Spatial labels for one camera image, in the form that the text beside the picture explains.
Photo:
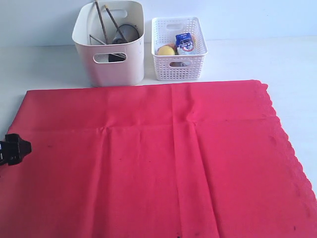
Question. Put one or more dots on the cream plastic bin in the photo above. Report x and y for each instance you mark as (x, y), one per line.
(117, 71)

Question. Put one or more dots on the white perforated plastic basket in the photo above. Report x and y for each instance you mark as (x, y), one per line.
(164, 30)

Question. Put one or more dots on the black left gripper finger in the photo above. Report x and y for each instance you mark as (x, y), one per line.
(14, 144)
(10, 156)

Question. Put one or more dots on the dark wooden chopstick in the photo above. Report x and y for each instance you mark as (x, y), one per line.
(101, 21)
(116, 25)

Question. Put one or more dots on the red table cloth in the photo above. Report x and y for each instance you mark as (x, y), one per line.
(186, 160)

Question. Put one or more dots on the stainless steel cup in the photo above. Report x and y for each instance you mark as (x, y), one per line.
(129, 34)

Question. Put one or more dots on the yellow lemon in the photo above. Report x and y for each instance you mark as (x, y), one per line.
(166, 50)

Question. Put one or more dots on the orange fried chicken piece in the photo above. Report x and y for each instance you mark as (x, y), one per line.
(171, 45)

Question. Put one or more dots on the blue white milk carton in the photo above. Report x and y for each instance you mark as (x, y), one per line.
(185, 44)

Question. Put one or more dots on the silver table knife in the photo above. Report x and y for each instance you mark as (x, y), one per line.
(121, 55)

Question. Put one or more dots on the red sausage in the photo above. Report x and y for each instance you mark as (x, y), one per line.
(177, 64)

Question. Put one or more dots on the white ceramic bowl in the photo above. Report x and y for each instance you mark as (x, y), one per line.
(101, 58)

